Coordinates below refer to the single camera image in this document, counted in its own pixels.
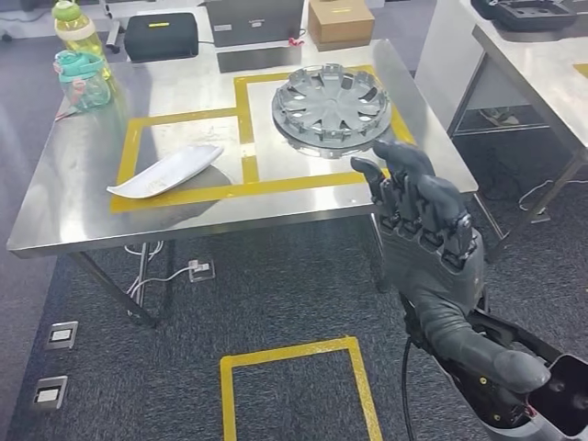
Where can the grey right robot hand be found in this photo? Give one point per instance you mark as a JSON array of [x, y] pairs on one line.
[[436, 274]]

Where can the silver plastic wheel cover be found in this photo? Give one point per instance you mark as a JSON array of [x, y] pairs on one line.
[[330, 109]]

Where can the stainless steel workbench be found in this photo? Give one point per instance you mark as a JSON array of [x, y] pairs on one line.
[[69, 182], [537, 73]]

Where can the white curved plastic part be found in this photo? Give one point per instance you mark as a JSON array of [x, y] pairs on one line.
[[165, 170]]

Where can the pale grey shoe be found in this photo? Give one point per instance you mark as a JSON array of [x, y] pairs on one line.
[[498, 117]]

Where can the brown cardboard box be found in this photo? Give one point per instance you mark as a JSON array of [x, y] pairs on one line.
[[340, 24]]

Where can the black foam equipment case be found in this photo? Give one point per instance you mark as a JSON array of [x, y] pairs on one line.
[[528, 15]]

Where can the small red clip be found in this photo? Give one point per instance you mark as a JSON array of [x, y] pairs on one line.
[[296, 41]]

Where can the floor socket with white plug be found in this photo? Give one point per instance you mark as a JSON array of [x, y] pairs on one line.
[[202, 271]]

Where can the grey laptop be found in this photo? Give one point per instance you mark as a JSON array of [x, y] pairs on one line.
[[255, 21]]

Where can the black case yellow stripe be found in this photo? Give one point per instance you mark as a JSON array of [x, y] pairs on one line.
[[161, 39]]

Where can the white desk leg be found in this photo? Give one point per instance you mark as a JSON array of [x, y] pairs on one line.
[[112, 30]]

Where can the steel floor socket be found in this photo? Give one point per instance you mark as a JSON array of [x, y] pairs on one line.
[[48, 394], [61, 335]]

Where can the crumpled clear plastic wrap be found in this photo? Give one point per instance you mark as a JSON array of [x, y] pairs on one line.
[[82, 82]]

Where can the yellow green water bottle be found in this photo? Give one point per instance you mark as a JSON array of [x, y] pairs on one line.
[[75, 27]]

